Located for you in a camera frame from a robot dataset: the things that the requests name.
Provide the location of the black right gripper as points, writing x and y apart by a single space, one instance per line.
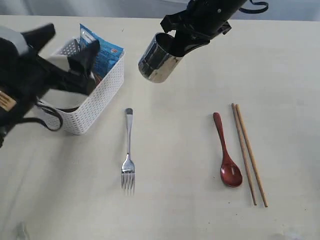
200 21

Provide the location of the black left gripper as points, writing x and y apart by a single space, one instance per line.
24 79

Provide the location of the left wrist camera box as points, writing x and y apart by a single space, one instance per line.
16 38

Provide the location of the shiny steel cup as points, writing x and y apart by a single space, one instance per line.
157 62

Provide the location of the steel spoon long handle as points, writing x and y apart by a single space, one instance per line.
128 166

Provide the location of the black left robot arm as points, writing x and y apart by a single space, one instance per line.
25 77

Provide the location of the white perforated plastic basket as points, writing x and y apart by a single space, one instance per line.
79 111

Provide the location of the white ceramic bowl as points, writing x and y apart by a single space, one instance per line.
61 99

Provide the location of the red-brown wooden spoon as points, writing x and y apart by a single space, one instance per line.
229 172

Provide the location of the wooden chopstick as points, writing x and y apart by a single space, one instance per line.
243 151
251 155

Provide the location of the blue snack packet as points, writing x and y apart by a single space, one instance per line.
108 55

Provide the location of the white curtain backdrop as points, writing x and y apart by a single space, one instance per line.
281 10

